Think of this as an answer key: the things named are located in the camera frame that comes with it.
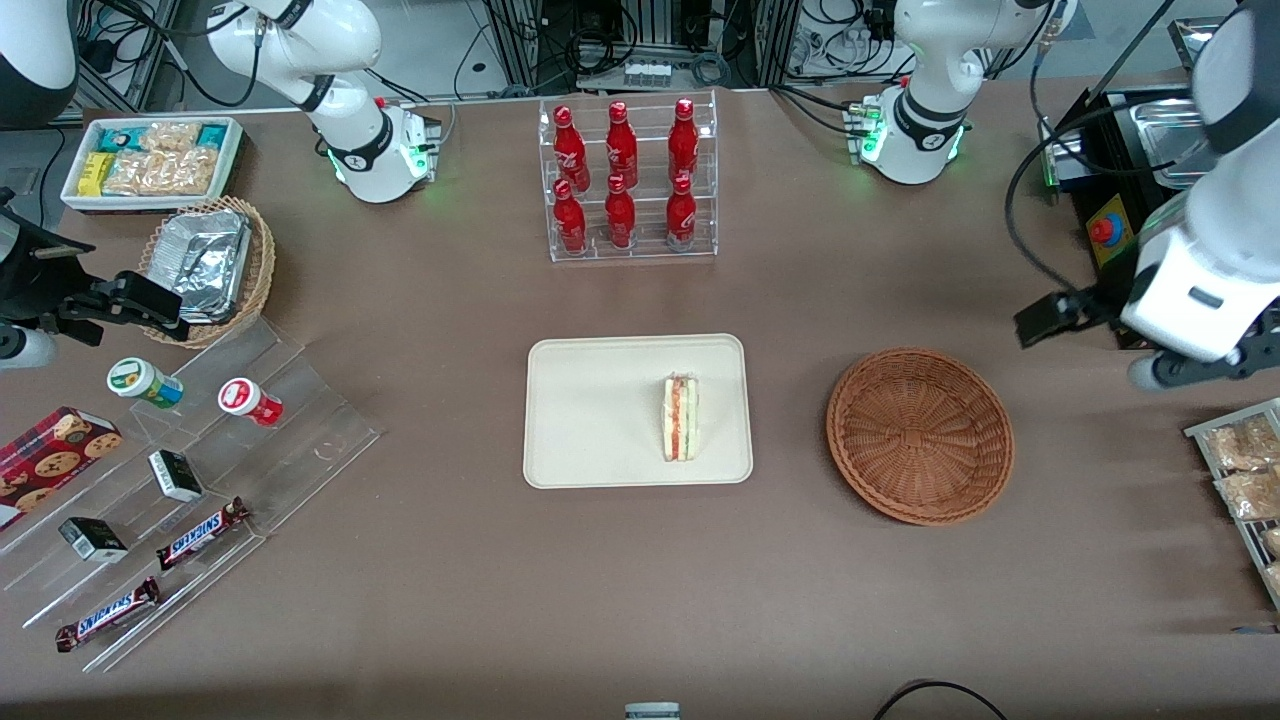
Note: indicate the Snickers chocolate bar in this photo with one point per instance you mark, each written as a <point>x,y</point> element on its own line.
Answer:
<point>200,535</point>
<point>105,615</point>

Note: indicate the red emergency stop button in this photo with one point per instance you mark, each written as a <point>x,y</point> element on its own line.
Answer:
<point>1103,230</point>

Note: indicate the clear acrylic bottle rack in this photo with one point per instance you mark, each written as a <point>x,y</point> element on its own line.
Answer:
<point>650,245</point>

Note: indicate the small black box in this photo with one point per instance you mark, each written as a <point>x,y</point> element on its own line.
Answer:
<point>175,475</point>
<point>92,540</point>

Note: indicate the clear bag of crackers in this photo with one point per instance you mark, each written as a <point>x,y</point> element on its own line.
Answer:
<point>160,172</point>
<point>170,137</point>

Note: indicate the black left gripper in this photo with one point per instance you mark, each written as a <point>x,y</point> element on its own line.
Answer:
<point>1100,300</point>

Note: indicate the clear bag of pastry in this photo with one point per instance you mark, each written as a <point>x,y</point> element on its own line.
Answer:
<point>1250,495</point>
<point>1240,442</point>

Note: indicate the silver foil container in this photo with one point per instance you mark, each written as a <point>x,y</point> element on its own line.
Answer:
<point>205,260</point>

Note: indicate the teal snack packet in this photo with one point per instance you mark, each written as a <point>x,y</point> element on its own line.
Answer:
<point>122,138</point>
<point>212,135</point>

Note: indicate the cream rectangular plastic tray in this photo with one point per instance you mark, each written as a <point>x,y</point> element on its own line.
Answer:
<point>600,410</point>

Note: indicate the silver metal tray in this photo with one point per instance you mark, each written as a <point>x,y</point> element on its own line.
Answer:
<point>1165,140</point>

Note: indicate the plastic-wrapped triangle sandwich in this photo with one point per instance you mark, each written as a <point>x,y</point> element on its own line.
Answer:
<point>678,420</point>

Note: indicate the light tan wicker basket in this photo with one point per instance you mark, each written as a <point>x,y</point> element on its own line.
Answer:
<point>258,265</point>

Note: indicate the yellow snack packet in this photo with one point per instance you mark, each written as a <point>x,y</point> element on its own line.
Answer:
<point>95,173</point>

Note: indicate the red chocolate chip cookie box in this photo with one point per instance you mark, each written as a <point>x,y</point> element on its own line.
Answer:
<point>50,460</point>

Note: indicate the grey white device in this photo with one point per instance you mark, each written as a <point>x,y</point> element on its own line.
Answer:
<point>652,712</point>

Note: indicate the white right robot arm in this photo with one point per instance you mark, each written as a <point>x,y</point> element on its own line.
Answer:
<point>370,150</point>

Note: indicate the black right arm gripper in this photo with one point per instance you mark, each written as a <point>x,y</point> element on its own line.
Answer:
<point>30,283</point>

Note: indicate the green-lid snack cup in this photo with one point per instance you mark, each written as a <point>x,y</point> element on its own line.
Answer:
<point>140,380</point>

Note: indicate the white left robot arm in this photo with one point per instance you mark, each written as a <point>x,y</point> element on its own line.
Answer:
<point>1210,250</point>

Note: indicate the clear acrylic stepped display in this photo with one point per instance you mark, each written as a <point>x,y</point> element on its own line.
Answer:
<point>300,440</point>

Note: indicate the tray of packaged snacks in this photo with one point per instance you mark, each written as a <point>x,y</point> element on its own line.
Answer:
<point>1215,480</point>

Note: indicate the round brown wicker basket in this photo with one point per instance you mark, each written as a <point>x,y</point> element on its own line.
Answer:
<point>920,435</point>

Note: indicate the red cola bottle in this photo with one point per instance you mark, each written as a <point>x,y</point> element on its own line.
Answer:
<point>570,222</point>
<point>570,150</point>
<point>621,145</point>
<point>684,140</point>
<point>681,215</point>
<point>620,218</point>

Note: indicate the white power strip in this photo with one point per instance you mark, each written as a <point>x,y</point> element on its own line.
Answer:
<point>648,72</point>

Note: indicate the black control box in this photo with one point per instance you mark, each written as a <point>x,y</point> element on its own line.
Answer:
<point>1085,175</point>

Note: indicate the red-lid snack cup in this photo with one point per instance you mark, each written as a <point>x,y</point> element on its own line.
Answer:
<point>245,400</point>

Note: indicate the white rectangular snack bin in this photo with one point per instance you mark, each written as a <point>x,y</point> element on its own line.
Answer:
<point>232,165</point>

